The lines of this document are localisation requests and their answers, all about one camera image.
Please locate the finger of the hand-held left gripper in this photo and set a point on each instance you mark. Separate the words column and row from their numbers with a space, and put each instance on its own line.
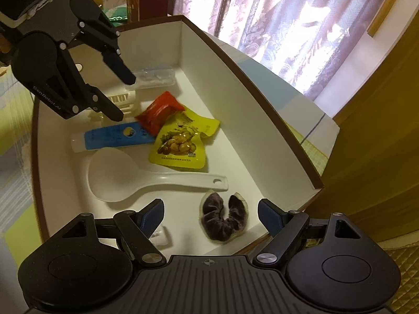
column 109, row 109
column 122, row 68

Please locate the blue hand cream tube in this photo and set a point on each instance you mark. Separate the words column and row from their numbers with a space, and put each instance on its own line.
column 108, row 135

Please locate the quilted yellow mat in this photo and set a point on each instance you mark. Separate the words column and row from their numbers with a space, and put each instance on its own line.
column 406, row 268

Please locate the red gift box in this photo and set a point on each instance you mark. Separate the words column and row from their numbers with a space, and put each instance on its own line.
column 154, row 3

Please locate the green foil packet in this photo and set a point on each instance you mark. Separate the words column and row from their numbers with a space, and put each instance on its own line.
column 114, row 13

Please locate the brown cardboard box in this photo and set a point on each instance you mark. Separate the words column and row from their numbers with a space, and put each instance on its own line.
column 229, row 104

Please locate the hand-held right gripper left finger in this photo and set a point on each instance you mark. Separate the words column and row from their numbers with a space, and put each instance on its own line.
column 154, row 217

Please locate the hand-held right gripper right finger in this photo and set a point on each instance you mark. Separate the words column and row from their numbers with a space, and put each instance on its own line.
column 270, row 216

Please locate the cotton swab bag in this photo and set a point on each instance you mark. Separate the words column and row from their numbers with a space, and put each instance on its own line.
column 122, row 99

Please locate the red snack packet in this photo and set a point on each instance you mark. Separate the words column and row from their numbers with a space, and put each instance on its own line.
column 158, row 111

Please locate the brown tall carton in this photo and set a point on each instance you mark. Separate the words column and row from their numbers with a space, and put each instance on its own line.
column 134, row 0

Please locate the yellow snack packet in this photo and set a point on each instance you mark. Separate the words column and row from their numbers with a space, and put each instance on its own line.
column 170, row 157

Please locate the clear plastic box blue label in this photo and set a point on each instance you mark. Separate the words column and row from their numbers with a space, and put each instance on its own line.
column 157, row 75

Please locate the pink patterned curtain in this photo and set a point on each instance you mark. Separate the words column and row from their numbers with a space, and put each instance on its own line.
column 278, row 23

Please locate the small white bottle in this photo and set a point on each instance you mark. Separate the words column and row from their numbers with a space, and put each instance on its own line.
column 163, row 237

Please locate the dark velvet scrunchie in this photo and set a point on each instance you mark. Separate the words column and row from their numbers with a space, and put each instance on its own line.
column 212, row 225

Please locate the white rice spoon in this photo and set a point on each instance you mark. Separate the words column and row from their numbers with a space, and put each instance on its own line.
column 111, row 176

